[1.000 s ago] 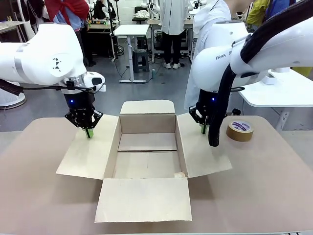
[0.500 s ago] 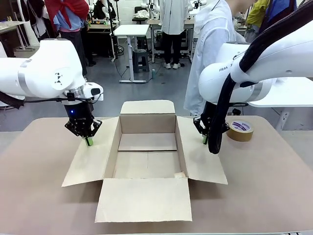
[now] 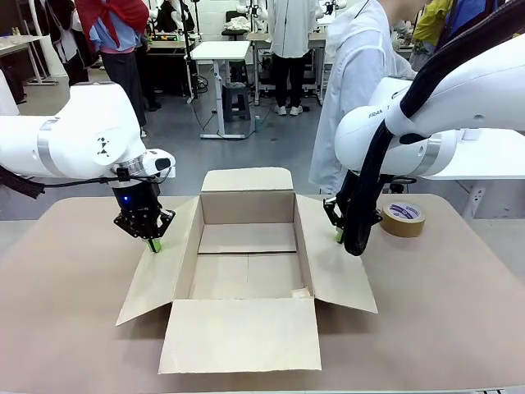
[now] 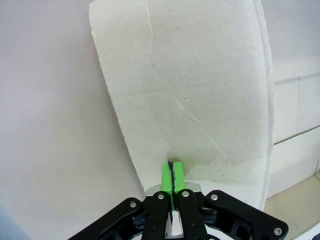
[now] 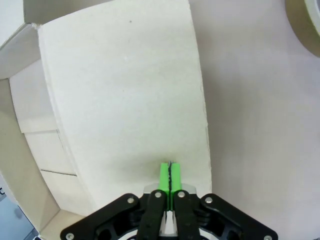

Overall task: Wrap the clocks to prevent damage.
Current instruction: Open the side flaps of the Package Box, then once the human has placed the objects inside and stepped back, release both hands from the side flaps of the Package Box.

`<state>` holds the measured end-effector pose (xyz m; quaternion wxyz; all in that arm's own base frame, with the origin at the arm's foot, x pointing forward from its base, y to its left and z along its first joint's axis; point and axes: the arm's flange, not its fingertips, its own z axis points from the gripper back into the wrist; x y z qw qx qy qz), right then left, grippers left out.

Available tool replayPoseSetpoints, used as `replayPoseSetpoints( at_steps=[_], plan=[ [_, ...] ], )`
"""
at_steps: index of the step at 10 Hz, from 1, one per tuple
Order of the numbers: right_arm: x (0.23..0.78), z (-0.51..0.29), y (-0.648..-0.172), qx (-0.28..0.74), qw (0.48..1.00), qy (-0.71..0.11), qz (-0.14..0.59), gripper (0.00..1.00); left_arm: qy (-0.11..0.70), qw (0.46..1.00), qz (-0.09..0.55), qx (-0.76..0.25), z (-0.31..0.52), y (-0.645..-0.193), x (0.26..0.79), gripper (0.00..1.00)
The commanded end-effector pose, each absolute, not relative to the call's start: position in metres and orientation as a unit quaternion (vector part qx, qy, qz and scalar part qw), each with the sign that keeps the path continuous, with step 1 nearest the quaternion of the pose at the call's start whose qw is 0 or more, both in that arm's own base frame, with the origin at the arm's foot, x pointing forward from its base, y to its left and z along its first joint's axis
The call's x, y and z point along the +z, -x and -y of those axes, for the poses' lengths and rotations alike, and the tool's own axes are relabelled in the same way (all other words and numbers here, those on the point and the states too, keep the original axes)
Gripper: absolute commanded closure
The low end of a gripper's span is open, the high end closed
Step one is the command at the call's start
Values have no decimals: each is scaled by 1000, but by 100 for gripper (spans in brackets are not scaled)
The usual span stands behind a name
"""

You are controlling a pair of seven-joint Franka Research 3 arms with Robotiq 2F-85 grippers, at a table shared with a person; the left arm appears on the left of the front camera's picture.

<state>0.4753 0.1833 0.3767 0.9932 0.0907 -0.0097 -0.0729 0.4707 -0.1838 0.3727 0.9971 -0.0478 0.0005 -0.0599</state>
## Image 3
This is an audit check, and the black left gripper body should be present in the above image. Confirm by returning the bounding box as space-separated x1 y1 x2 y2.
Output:
110 178 165 217

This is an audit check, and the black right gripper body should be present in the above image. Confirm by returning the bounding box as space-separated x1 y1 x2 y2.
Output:
336 169 360 214

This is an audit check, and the brown packing tape roll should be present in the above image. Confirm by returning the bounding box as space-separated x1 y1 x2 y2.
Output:
379 201 427 239

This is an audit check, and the brown cardboard box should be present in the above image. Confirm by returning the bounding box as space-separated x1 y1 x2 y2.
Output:
116 167 379 376

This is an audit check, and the person in white lab coat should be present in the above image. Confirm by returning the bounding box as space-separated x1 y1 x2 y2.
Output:
308 0 431 196

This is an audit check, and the bystander with red scarf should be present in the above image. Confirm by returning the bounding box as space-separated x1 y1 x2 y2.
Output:
75 0 151 139

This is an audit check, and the large white table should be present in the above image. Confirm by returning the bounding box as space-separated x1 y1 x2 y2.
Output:
425 130 525 221

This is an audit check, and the grey plastic stool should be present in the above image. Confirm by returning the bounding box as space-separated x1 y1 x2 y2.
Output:
221 81 253 123

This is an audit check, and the bystander in black and white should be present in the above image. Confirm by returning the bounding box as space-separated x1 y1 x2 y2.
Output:
40 0 102 88

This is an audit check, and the bystander in white coat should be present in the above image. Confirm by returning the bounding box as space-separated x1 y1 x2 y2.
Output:
268 0 326 117

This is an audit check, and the white height-adjustable desk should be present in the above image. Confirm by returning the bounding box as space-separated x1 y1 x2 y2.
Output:
189 39 253 141

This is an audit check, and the bystander in yellow jacket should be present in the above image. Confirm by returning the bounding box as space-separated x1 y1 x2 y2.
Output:
411 0 454 73

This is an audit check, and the white background workbench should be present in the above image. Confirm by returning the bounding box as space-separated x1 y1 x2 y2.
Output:
0 33 53 85

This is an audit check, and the bystander in dark blue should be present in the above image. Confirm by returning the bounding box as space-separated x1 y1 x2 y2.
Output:
436 0 500 55

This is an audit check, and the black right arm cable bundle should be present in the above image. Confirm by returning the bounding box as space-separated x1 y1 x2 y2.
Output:
343 0 525 258

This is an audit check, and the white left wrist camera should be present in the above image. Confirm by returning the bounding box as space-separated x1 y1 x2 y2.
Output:
141 148 178 180

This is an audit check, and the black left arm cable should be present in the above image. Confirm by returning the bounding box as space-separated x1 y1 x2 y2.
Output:
0 165 121 201

